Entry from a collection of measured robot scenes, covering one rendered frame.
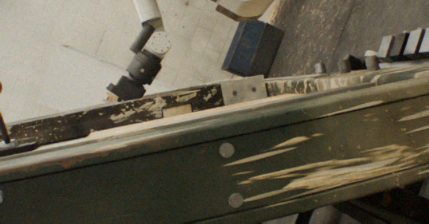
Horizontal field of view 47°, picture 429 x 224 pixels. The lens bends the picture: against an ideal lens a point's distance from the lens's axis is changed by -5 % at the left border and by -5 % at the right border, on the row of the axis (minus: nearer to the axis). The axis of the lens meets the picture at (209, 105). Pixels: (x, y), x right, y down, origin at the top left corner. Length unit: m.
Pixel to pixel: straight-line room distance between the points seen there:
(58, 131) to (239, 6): 0.80
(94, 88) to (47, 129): 3.54
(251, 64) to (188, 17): 1.32
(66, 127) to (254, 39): 4.12
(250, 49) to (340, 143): 4.86
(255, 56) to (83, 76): 1.75
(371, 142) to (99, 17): 5.90
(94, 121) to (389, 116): 0.99
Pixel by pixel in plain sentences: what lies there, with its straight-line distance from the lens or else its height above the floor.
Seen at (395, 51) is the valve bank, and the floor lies 0.76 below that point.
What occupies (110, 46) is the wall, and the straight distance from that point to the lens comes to 6.35.
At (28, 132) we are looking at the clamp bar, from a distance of 1.46.
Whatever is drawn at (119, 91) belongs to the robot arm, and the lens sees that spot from 1.54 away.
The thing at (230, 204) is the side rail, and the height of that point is 1.12.
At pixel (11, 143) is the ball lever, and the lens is 0.79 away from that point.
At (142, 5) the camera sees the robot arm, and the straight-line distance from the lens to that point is 1.56.
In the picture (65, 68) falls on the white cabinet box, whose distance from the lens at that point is 5.00.
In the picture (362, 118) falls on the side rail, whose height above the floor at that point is 1.01.
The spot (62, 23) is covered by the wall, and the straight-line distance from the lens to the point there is 6.42.
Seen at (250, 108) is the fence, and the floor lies 1.08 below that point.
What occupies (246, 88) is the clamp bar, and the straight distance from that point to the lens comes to 1.46.
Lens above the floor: 1.25
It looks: 9 degrees down
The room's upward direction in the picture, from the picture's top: 68 degrees counter-clockwise
